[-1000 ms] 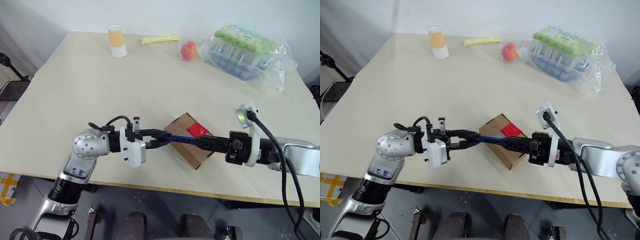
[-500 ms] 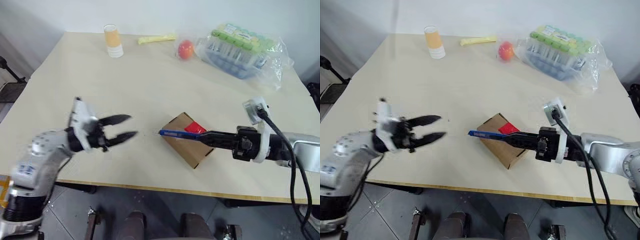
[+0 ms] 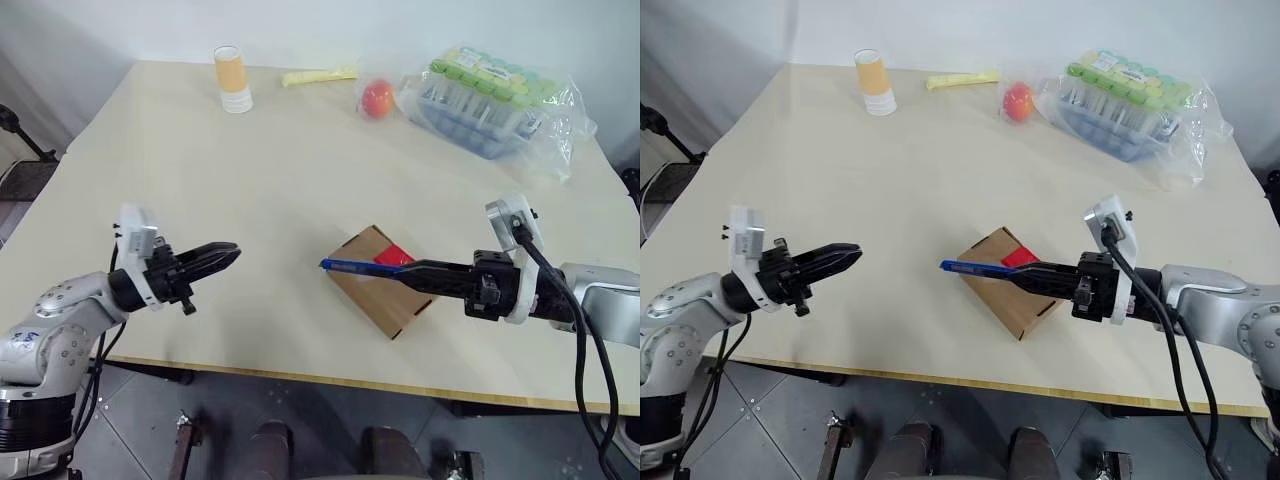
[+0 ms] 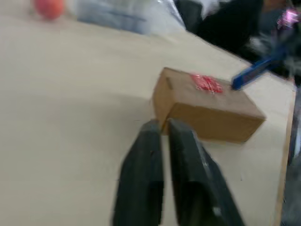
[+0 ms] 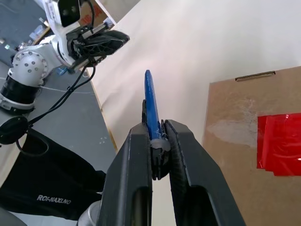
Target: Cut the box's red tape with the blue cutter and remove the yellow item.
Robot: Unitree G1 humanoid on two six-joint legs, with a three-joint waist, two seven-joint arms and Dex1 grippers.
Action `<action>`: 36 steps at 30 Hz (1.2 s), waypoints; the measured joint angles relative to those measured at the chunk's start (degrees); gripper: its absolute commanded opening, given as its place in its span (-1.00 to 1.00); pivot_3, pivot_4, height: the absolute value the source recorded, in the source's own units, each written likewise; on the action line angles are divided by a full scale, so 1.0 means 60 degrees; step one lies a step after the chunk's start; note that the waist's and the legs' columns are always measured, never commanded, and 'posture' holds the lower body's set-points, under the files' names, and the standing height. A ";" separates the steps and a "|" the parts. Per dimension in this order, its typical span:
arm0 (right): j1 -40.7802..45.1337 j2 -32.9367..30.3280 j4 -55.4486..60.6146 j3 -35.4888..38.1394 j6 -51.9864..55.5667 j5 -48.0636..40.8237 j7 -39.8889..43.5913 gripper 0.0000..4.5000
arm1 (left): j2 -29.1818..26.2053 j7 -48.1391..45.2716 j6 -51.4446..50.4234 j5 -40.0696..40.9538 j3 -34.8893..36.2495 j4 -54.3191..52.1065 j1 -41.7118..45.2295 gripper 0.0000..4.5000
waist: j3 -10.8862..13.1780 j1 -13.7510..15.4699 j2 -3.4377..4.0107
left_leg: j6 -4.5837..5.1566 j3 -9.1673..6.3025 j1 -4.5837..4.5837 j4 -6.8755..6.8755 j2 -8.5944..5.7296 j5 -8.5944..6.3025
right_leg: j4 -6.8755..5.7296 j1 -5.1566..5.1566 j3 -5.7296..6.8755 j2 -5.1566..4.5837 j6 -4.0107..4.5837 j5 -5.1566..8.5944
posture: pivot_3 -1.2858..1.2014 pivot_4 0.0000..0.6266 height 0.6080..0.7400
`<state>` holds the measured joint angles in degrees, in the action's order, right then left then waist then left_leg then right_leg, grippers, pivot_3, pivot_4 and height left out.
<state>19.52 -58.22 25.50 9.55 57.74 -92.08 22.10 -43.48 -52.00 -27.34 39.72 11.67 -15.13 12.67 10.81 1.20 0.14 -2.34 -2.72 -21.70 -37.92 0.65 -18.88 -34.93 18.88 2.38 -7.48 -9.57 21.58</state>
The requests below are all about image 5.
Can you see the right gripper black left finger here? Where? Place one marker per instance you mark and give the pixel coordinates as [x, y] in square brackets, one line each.
[128, 179]

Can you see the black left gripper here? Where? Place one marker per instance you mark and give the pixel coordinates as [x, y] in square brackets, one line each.
[78, 43]

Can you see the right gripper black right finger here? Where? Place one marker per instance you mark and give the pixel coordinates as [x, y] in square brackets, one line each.
[195, 174]

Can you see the brown cardboard box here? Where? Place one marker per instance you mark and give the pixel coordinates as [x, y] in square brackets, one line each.
[235, 188]

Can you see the blue box cutter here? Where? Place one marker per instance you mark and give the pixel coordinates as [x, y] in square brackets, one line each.
[151, 103]

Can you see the cardboard box with red print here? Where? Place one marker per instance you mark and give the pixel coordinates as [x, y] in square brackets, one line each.
[98, 14]

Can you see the red adhesive tape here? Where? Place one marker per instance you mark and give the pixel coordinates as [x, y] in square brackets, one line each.
[279, 146]

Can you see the silver robot body part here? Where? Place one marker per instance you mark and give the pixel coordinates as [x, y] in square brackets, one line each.
[90, 214]

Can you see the wooden cluttered table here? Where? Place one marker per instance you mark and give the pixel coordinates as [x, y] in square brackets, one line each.
[41, 33]

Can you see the black robot torso cover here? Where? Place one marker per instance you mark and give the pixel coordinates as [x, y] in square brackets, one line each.
[47, 179]

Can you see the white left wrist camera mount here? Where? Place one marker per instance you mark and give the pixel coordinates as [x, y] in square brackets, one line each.
[60, 35]

